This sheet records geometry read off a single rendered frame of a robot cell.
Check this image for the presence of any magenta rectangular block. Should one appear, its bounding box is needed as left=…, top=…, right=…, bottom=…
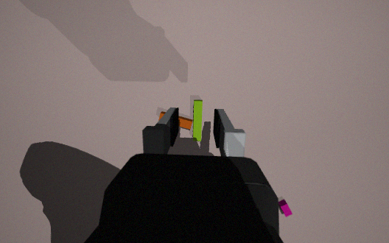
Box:
left=278, top=200, right=292, bottom=216

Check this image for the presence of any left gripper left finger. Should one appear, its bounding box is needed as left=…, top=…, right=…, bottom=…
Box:
left=142, top=108, right=179, bottom=154

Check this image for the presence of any orange rod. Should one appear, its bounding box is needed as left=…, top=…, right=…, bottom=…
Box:
left=159, top=111, right=192, bottom=129

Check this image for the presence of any lime green rod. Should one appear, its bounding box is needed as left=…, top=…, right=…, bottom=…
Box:
left=193, top=99, right=203, bottom=141

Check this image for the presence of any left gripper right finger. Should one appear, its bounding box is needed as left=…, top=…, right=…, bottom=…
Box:
left=213, top=109, right=246, bottom=157

